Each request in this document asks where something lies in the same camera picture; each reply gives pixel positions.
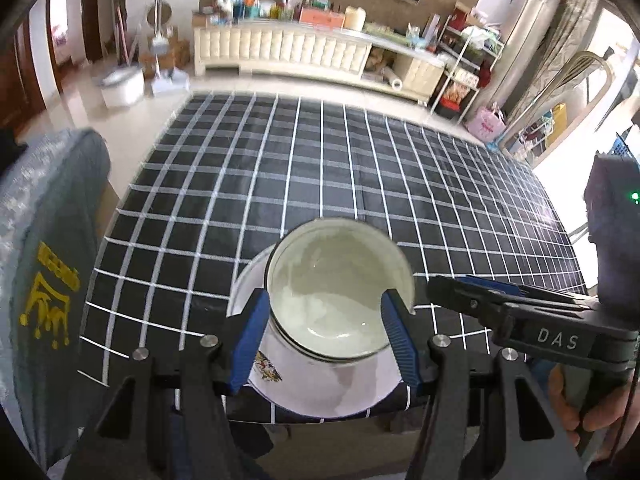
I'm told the cartoon bear plate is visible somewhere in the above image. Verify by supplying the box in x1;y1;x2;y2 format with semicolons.
226;246;407;418

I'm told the green patterned bowl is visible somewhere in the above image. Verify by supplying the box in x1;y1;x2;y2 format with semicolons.
264;218;416;362

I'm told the person right hand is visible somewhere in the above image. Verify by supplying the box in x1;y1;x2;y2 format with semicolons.
548;365;639;460

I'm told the pink gift bag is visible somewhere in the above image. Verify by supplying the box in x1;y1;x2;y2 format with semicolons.
465;103;506;144

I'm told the blue plastic basket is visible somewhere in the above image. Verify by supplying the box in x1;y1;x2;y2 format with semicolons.
610;134;634;157

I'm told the black white grid tablecloth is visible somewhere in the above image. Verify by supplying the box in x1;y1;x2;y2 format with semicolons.
79;93;586;387

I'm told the rolled white paper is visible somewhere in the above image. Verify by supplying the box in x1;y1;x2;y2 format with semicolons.
381;66;404;91

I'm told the white metal shelf rack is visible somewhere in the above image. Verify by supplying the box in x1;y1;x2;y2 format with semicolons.
431;1;504;124

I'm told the grey sofa cushion cover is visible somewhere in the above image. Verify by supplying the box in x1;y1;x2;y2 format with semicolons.
1;128;111;469

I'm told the spin mop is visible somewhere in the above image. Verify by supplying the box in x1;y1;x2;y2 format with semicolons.
149;0;190;98

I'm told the standing air conditioner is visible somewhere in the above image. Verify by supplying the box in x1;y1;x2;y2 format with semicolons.
474;0;561;108

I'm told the white mop bucket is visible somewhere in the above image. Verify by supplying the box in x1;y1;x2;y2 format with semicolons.
96;65;145;108

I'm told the cream cylindrical canister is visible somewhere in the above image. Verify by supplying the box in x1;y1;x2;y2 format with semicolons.
343;6;367;32

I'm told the cream TV cabinet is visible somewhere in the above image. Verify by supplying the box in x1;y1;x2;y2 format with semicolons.
193;21;445;103

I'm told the orange box on cabinet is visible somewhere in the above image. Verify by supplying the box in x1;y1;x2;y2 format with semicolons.
299;6;345;28

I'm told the brown wooden door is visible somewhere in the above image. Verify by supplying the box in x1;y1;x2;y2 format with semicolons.
0;18;46;136

